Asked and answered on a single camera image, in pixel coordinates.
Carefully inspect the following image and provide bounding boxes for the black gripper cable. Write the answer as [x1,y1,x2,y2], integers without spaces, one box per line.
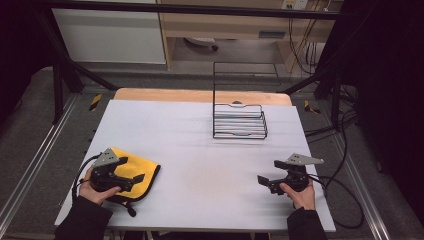
[307,173,365,231]
[71,153,101,205]

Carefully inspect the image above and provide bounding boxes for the person's right hand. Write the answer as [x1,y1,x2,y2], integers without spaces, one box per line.
[279,180,317,211]

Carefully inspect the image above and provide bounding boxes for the black metal frame crossbar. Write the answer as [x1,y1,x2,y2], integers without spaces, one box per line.
[33,0,342,21]

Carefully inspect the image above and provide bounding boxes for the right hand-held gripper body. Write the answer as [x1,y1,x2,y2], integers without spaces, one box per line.
[269,152,325,196]

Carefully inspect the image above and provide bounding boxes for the wooden desk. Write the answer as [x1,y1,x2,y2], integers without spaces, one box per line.
[156,0,345,72]

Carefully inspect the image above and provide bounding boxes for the office chair base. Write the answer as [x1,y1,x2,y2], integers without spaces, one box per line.
[182,36,220,52]

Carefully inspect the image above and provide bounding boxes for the person's left hand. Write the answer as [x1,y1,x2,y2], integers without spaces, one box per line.
[78,166,122,206]

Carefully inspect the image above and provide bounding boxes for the black metal frame stand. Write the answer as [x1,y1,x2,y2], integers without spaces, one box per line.
[34,9,120,125]
[280,64,346,132]

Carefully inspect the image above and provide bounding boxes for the hanging cables under desk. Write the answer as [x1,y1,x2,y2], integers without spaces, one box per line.
[287,15,322,76]

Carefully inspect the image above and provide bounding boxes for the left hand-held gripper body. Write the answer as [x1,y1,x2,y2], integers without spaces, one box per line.
[89,147,134,194]

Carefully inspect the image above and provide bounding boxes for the yellow black tape strip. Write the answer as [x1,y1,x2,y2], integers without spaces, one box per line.
[302,99,322,115]
[88,93,104,112]

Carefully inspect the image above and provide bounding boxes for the black curtain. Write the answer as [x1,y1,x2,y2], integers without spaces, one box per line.
[328,0,424,223]
[0,0,46,124]

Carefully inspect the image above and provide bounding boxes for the black floor cables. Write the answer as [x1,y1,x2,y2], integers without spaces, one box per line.
[304,83,360,145]

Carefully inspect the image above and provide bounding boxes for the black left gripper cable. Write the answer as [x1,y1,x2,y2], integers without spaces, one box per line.
[71,153,101,205]

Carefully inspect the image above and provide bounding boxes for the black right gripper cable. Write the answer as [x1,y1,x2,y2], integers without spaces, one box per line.
[307,173,365,231]

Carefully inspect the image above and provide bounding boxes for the black wire rack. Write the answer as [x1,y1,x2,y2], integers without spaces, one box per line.
[212,61,282,141]

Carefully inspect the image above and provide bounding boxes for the wall power socket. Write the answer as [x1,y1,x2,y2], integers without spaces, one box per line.
[281,0,310,11]

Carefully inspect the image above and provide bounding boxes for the yellow cloth with black edge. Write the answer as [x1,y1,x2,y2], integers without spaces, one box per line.
[105,146,162,218]

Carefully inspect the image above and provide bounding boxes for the aluminium floor rail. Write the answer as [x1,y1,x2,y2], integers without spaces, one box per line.
[0,94,80,228]
[332,132,392,240]

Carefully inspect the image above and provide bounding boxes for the white cabinet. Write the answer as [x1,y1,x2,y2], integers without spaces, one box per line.
[51,0,167,65]

